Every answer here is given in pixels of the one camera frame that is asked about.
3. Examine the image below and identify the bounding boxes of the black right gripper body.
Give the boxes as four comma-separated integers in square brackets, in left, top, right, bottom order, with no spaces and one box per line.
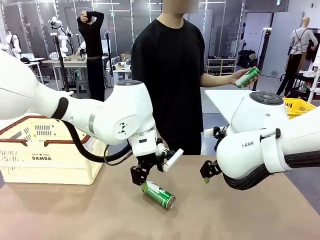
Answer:
[211,161,223,176]

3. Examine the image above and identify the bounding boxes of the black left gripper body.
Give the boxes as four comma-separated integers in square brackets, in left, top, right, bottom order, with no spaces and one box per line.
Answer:
[136,152,164,171]

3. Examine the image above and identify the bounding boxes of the green drink can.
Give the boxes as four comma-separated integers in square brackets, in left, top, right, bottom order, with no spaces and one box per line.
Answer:
[141,181,177,211]
[235,66,261,89]

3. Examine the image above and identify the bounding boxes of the person's left forearm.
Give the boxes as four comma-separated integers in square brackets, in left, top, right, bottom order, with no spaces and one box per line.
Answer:
[200,73,236,88]

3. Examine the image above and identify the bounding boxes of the cream plastic shopping basket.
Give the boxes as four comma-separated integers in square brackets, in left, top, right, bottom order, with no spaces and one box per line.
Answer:
[0,115,108,186]

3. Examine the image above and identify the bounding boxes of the large yellow plastic basket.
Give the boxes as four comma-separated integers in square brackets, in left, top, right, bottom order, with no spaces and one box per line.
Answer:
[282,97,317,120]

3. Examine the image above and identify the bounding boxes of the person's left hand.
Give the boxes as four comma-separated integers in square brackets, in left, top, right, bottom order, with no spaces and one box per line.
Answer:
[228,68,252,88]

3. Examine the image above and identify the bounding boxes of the person in black t-shirt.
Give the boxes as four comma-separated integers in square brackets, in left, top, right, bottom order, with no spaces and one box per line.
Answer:
[131,0,208,156]

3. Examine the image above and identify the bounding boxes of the grey plastic stool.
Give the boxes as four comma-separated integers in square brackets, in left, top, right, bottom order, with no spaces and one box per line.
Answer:
[74,79,91,99]

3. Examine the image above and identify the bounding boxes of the white shoe rack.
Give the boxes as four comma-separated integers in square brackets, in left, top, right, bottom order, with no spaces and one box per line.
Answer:
[206,57,238,77]

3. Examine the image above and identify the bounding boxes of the black bags pile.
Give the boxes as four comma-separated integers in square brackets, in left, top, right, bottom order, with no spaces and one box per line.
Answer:
[237,49,257,70]

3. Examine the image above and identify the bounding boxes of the black tripod with white light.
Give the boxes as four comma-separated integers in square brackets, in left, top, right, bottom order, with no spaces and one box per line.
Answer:
[251,27,273,91]

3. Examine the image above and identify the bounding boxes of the background white desk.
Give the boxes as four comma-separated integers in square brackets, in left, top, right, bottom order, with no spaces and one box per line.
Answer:
[42,56,88,91]

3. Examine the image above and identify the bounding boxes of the background person in black clothes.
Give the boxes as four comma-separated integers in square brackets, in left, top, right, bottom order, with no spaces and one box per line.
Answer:
[76,10,106,102]

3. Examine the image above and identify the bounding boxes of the mannequin with grey apron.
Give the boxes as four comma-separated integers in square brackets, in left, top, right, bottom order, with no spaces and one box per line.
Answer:
[276,16,320,97]

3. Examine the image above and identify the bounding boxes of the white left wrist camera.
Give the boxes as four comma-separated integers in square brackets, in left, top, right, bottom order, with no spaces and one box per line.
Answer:
[163,148,184,173]

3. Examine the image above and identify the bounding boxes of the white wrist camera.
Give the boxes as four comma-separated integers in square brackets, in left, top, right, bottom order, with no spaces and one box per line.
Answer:
[163,148,184,173]
[203,126,227,139]

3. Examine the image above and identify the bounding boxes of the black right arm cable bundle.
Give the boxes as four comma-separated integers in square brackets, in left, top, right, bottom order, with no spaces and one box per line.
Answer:
[222,149,320,191]

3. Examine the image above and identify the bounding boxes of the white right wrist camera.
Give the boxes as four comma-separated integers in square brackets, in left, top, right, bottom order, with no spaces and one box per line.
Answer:
[203,126,227,139]

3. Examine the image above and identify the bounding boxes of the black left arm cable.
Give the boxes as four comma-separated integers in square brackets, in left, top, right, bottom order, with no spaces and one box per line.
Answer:
[61,119,133,166]

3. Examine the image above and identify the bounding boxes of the brown basket handle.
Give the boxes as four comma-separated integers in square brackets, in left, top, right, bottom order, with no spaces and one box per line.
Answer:
[0,115,61,147]
[43,133,92,148]

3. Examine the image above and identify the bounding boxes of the white frame utility cart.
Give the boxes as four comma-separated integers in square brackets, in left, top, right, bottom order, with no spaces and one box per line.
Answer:
[291,68,320,104]

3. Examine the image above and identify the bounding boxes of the black camera stand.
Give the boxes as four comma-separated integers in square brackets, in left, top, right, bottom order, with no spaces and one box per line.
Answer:
[51,32,71,92]

